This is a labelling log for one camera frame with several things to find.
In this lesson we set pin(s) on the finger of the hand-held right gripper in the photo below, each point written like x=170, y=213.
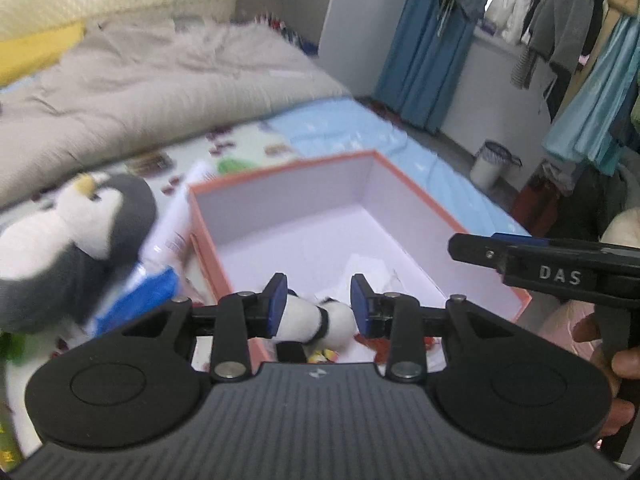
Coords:
x=475, y=250

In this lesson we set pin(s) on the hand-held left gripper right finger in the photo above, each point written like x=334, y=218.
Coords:
x=361, y=307

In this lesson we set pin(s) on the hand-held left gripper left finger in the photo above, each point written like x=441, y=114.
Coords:
x=275, y=307

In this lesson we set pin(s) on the small panda plush toy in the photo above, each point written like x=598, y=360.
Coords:
x=300, y=317

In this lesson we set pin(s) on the pink cardboard box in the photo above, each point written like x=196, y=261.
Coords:
x=350, y=195

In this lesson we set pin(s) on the person's right hand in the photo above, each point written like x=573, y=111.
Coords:
x=627, y=362

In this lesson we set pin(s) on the red-brown bag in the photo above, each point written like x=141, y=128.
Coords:
x=535, y=205

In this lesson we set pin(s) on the dark cloth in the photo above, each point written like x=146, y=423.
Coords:
x=585, y=200

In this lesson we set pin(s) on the white trash bin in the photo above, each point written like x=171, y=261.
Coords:
x=490, y=170

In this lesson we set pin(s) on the blue plastic bag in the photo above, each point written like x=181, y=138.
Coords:
x=145, y=295

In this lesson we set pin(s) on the white tube with red label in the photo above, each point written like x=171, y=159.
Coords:
x=172, y=225

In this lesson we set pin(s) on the turquoise dress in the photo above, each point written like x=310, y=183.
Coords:
x=595, y=110

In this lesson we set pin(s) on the printed bed sheet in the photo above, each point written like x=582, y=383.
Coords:
x=350, y=125

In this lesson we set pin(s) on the blue curtain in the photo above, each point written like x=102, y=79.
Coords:
x=425, y=50

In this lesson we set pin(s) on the grey white penguin plush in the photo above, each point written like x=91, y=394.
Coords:
x=45, y=270

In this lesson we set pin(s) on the white wardrobe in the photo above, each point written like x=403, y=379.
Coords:
x=360, y=25

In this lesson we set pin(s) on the white jacket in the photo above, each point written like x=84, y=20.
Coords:
x=515, y=0

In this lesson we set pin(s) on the grey striped sweater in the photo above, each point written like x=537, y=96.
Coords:
x=560, y=10

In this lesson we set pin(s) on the grey duvet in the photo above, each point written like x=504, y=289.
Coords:
x=150, y=80

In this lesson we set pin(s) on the green bamboo plush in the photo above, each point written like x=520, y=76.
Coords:
x=10, y=350

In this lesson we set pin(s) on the yellow pillow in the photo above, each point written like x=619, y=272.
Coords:
x=35, y=52

